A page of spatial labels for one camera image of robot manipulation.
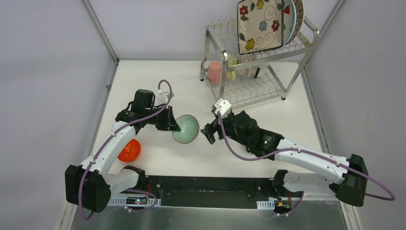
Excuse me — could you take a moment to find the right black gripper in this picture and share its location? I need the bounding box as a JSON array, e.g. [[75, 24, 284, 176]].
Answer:
[[201, 111, 251, 148]]

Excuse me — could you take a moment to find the mint green bowl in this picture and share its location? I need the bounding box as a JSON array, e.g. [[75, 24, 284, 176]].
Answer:
[[172, 115, 200, 144]]

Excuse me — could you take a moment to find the pink cup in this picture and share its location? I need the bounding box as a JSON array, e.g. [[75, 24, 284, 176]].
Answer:
[[207, 61, 222, 84]]

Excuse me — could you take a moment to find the pale yellow mug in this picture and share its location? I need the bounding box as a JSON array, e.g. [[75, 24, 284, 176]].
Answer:
[[226, 54, 238, 81]]

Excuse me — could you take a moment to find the white ribbed mug black handle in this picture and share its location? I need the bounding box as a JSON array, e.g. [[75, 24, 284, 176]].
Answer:
[[253, 63, 269, 79]]

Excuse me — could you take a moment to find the square floral plate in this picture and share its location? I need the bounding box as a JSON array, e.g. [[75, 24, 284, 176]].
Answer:
[[237, 0, 284, 55]]

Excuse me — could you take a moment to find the watermelon pattern round plate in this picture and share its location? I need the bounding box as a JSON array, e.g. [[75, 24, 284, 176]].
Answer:
[[282, 0, 297, 45]]

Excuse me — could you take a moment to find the brown rim petal pattern plate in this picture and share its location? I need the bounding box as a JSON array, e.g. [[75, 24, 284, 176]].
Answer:
[[288, 0, 305, 43]]

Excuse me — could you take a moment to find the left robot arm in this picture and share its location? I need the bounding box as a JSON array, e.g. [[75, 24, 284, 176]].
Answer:
[[65, 89, 180, 213]]

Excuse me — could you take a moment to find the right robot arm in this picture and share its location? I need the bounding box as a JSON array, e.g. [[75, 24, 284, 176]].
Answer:
[[201, 111, 368, 207]]

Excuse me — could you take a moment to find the steel two-tier dish rack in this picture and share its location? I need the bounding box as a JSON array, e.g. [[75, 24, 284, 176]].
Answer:
[[199, 17, 320, 108]]

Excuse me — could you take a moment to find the orange plastic bowl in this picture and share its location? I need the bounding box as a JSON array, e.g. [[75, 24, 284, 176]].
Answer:
[[117, 139, 141, 163]]

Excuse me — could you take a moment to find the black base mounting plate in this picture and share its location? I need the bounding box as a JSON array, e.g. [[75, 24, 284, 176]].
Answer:
[[115, 172, 302, 210]]

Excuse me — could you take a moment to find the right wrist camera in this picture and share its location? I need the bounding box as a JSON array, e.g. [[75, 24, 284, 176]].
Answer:
[[212, 98, 232, 118]]

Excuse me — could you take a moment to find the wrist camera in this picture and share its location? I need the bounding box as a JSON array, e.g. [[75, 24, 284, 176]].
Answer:
[[155, 89, 174, 105], [212, 98, 232, 118]]

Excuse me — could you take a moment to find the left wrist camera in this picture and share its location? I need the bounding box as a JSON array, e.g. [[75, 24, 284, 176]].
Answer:
[[155, 89, 174, 105]]

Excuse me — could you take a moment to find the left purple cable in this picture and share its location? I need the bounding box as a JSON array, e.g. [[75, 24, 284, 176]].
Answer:
[[78, 80, 174, 221]]

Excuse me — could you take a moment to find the purple cable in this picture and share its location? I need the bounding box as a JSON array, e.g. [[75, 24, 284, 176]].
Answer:
[[78, 80, 174, 221], [217, 113, 396, 217]]

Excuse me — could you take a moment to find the left white cable duct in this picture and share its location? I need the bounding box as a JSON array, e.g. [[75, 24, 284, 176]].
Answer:
[[107, 196, 161, 207]]

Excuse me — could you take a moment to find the white cable duct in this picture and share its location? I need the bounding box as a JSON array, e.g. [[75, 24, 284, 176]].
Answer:
[[256, 200, 275, 210], [107, 196, 161, 207]]

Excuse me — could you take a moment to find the right white cable duct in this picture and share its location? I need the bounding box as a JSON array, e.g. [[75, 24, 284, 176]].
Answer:
[[256, 200, 275, 210]]

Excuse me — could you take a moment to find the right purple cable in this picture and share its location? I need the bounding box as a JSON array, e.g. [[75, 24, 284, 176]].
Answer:
[[217, 113, 396, 217]]

